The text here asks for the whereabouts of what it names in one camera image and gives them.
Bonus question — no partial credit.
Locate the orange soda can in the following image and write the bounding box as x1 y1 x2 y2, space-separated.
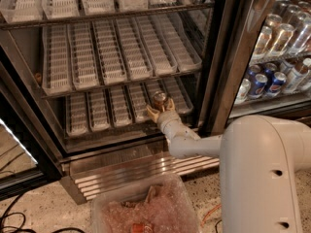
153 91 168 112

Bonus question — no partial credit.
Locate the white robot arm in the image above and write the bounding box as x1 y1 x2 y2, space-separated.
147 99 311 233

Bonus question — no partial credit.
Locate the white can front left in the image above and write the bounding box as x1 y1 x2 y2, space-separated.
235 79 251 104

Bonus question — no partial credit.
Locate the blue pepsi can back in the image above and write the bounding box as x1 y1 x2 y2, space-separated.
246 65 261 80

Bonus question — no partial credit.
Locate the blue pepsi can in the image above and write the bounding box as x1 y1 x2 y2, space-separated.
248 74 268 98
265 72 287 97
246 65 261 80

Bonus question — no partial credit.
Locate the blue pepsi can front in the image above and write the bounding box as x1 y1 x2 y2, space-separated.
248 74 268 98

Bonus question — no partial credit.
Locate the glass fridge door right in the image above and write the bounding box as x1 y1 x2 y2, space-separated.
198 0 311 136

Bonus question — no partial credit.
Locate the blue pepsi can right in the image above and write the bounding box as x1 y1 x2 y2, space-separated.
265 72 287 97

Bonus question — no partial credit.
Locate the red can in bin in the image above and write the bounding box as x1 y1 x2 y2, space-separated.
130 222 155 233

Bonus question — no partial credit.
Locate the silver can upper shelf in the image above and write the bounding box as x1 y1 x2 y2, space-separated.
253 26 272 57

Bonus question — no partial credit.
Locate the open fridge door left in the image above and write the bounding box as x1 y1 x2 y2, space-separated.
0 80 61 200

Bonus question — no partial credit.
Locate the clear plastic bin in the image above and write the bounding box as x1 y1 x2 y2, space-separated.
91 174 200 233

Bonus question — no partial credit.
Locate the bubble wrap in bin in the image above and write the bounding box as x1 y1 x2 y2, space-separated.
102 184 197 233

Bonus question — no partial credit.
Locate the orange extension cable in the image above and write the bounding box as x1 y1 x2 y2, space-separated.
199 203 223 228

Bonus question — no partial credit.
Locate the black cable left floor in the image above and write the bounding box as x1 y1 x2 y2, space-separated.
0 191 86 233

